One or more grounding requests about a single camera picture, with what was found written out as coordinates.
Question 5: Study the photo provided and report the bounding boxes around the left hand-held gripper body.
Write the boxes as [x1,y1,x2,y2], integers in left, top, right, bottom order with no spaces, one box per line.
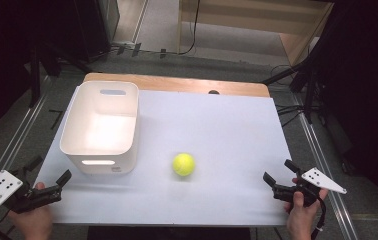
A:
[0,169,63,216]

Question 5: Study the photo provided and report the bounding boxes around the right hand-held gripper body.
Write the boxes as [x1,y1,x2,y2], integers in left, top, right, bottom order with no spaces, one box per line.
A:
[271,166,348,208]

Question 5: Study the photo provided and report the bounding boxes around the white plastic bin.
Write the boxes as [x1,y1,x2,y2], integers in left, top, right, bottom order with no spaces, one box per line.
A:
[59,80,140,176]

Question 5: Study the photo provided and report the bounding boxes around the yellow tennis ball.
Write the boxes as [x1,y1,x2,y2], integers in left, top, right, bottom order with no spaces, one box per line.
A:
[172,152,197,177]

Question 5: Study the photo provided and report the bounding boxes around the person's right hand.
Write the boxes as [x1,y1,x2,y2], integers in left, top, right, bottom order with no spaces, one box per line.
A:
[283,177,330,240]

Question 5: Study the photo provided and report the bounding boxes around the person's left hand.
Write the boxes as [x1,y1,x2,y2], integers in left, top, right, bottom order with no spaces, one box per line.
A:
[7,181,54,240]

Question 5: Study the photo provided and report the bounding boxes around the black metal stand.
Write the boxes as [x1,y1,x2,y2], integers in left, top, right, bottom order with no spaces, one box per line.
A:
[26,43,95,109]
[261,59,328,124]

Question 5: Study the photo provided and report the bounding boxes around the white table mat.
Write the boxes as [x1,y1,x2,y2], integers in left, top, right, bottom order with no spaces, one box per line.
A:
[33,87,294,228]

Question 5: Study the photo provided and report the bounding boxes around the wooden table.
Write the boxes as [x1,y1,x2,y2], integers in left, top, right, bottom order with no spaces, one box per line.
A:
[83,72,271,99]

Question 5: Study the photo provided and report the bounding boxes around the wooden furniture panel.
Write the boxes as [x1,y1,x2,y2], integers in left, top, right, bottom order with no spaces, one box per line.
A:
[176,0,335,67]

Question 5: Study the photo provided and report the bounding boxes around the black floor cables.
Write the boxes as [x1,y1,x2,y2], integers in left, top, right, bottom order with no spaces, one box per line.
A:
[270,64,311,128]

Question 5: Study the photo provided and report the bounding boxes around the black hanging cable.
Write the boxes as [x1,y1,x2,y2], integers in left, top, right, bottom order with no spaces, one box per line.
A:
[176,0,202,56]

